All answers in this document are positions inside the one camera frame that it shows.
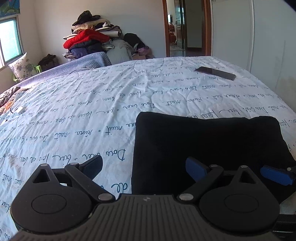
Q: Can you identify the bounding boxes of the black bag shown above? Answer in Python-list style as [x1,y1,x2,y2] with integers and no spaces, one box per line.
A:
[38,54,60,71]

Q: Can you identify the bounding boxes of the white quilt with script print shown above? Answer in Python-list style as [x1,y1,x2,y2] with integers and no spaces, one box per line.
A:
[1,57,295,240]

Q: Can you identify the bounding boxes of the green plastic stool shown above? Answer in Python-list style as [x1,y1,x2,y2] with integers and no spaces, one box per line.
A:
[11,64,43,83]

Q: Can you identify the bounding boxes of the window with green frame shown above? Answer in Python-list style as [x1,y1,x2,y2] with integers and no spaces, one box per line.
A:
[1,16,23,68]

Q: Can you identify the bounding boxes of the floral pillow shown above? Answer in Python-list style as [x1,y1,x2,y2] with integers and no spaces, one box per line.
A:
[9,53,37,81]

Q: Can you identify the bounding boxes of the pile of clothes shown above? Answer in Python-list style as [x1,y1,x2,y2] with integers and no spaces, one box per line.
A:
[63,10,154,64]

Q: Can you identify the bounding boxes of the black smartphone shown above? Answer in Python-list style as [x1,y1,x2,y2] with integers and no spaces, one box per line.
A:
[195,66,236,81]

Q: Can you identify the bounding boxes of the black pants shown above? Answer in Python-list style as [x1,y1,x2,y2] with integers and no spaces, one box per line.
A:
[131,112,295,195]

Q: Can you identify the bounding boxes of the wooden door frame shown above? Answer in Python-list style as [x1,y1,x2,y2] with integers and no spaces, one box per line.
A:
[163,1,212,57]

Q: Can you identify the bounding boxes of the white charger adapter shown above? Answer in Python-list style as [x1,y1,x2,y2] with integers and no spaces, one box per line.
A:
[15,106,26,115]

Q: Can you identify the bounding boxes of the patterned colourful blanket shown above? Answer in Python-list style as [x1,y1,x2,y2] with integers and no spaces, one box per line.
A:
[0,86,29,115]

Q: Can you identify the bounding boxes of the blue knitted blanket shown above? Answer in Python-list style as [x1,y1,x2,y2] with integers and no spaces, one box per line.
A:
[16,52,111,87]

